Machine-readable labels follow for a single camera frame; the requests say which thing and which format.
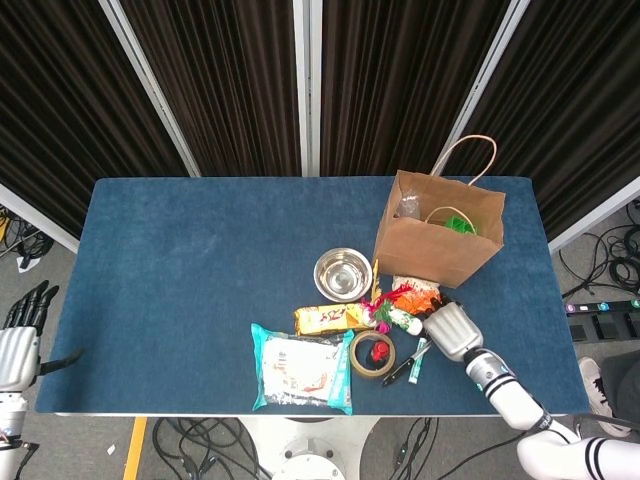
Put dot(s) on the right silver and black robot hand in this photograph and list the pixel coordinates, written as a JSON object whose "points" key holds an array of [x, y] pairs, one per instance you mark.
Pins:
{"points": [[455, 330]]}

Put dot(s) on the left silver and black robot hand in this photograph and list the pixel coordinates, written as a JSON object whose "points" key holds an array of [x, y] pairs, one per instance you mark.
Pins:
{"points": [[17, 350]]}

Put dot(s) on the green toy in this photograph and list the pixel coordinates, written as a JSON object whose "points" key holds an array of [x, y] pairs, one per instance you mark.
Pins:
{"points": [[457, 224]]}

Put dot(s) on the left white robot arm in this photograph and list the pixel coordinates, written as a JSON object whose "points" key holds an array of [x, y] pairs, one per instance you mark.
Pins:
{"points": [[10, 410]]}

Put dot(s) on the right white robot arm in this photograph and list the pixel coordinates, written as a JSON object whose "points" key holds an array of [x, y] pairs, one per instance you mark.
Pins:
{"points": [[505, 395]]}

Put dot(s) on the orange snack packet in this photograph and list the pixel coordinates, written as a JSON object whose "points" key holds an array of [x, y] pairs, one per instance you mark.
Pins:
{"points": [[415, 300]]}

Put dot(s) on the brown paper shopping bag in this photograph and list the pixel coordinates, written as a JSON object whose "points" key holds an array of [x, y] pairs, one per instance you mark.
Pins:
{"points": [[430, 255]]}

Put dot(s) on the small white and green bottle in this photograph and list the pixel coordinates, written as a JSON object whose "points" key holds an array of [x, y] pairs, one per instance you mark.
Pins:
{"points": [[407, 322]]}

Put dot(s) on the black bottle with red cap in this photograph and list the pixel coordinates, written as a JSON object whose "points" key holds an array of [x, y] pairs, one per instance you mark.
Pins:
{"points": [[382, 350]]}

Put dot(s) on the colourful feather shuttlecock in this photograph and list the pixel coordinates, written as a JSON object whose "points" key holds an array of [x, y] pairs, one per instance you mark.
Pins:
{"points": [[380, 306]]}

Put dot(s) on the white paper scrap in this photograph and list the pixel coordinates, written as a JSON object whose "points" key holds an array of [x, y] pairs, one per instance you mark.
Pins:
{"points": [[27, 265]]}

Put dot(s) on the brown tape roll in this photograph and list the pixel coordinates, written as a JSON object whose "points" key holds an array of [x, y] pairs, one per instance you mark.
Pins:
{"points": [[357, 367]]}

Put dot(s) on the stainless steel bowl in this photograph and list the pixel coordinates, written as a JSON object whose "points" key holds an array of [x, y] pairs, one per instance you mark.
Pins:
{"points": [[342, 275]]}

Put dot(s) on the gold biscuit pack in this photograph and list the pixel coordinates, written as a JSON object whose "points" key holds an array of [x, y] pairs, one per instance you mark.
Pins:
{"points": [[325, 320]]}

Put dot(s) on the white sneaker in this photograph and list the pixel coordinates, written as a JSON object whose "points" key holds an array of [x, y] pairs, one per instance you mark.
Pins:
{"points": [[597, 395]]}

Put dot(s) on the teal instant noodle packet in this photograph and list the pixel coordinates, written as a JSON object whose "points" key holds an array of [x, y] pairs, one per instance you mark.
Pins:
{"points": [[300, 370]]}

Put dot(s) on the blue velvet tablecloth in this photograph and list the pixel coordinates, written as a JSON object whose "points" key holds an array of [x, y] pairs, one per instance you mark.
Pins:
{"points": [[175, 275]]}

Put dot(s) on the person's dark trouser leg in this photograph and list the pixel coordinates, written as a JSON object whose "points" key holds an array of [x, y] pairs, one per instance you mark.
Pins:
{"points": [[625, 380]]}

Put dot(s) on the dark pleated curtain panel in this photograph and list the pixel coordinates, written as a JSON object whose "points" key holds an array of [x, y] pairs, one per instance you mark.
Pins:
{"points": [[390, 75], [225, 75], [575, 100], [60, 100]]}

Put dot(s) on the white partition frame post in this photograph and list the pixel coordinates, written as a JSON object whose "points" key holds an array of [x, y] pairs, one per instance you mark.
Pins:
{"points": [[152, 95], [35, 220], [477, 90], [595, 217], [306, 90]]}

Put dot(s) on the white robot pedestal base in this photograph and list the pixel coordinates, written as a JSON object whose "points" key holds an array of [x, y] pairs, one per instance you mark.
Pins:
{"points": [[310, 450]]}

